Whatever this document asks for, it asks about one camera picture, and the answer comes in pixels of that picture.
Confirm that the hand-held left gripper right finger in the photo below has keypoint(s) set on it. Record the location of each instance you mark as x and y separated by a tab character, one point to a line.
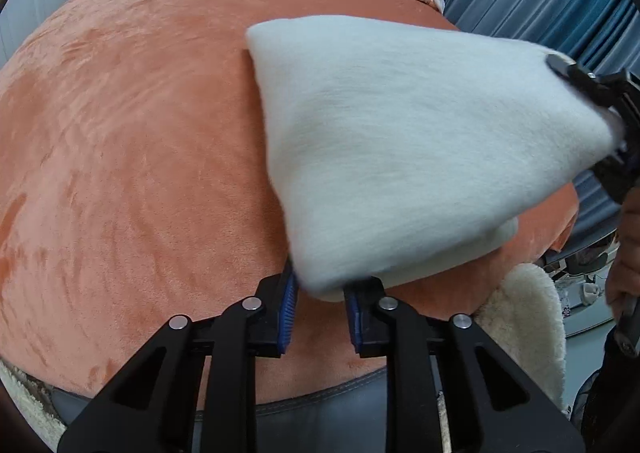
353	318

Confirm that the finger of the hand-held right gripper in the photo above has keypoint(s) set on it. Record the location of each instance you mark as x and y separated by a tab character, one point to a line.
620	178
580	75

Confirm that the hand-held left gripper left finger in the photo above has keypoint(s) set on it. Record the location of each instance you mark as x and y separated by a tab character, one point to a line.
286	303

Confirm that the cream knit cardigan red buttons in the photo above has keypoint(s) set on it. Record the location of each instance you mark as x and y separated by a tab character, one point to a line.
415	153

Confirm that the person's right hand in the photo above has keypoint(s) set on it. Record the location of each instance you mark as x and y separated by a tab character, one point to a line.
627	253

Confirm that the person's dark clothing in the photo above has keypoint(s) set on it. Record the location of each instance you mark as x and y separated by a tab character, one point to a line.
610	398

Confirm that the orange plush blanket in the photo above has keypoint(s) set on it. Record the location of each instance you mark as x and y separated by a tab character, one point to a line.
150	183

